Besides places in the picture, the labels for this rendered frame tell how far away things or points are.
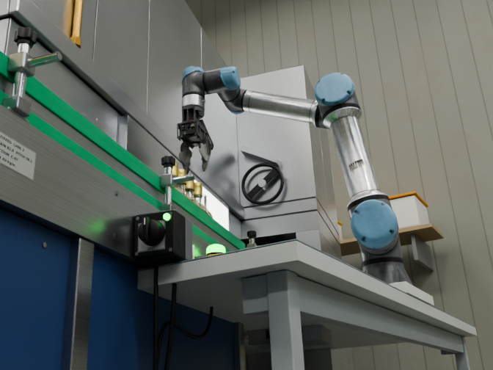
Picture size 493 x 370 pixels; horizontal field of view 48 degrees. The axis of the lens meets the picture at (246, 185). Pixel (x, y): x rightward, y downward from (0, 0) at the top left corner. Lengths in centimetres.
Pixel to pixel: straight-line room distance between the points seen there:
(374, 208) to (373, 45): 469
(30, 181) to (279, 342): 44
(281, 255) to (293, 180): 180
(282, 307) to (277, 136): 193
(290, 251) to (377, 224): 63
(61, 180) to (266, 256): 33
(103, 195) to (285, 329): 36
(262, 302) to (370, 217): 62
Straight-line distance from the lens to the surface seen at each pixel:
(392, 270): 158
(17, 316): 76
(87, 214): 87
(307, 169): 266
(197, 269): 95
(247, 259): 90
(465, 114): 545
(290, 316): 89
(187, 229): 100
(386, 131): 558
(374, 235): 146
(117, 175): 101
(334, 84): 165
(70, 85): 150
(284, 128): 278
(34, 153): 79
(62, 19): 155
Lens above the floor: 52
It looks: 22 degrees up
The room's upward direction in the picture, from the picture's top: 3 degrees counter-clockwise
